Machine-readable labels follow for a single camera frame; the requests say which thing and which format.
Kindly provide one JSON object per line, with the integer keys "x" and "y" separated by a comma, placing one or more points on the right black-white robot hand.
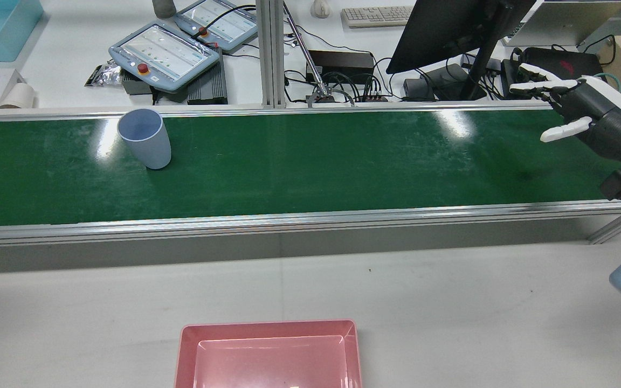
{"x": 607, "y": 121}

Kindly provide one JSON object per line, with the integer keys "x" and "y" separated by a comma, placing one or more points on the blue-grey plastic cup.
{"x": 149, "y": 143}

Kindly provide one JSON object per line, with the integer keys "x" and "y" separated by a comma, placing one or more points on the black power box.
{"x": 340, "y": 64}

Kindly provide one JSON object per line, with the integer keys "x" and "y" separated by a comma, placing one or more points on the black ribbed controller box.
{"x": 211, "y": 86}

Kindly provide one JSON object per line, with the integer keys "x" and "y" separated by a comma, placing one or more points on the pink plastic box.
{"x": 267, "y": 355}

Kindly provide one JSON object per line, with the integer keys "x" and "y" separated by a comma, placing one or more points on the grey cylindrical cup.
{"x": 164, "y": 7}

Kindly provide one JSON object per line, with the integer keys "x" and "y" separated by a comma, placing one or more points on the black bag with red logo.
{"x": 558, "y": 62}

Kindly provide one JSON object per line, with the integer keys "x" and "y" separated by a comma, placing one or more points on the silver computer case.
{"x": 564, "y": 21}

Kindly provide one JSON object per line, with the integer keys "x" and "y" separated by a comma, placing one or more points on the black monitor stand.
{"x": 477, "y": 75}

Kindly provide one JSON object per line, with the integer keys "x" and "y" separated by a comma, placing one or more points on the black computer monitor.
{"x": 440, "y": 32}

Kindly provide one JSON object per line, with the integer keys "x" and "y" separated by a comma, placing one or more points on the beige keyboard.
{"x": 375, "y": 16}

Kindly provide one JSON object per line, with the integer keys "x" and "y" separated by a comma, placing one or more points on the green conveyor belt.
{"x": 343, "y": 161}

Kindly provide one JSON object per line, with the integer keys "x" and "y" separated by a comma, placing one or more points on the grey computer mouse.
{"x": 320, "y": 8}

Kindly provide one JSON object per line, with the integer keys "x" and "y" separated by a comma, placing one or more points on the thin metal rod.
{"x": 305, "y": 48}

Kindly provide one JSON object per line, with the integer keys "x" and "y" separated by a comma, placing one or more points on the small grey teach pendant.
{"x": 219, "y": 21}

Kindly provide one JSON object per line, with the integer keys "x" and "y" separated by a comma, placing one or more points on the large grey teach pendant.
{"x": 165, "y": 54}

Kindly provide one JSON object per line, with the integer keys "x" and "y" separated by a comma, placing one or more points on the silver foil packet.
{"x": 103, "y": 74}

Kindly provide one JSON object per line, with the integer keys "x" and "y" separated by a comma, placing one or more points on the beige tape roll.
{"x": 16, "y": 97}

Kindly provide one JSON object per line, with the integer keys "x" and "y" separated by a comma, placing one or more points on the aluminium profile post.
{"x": 270, "y": 54}

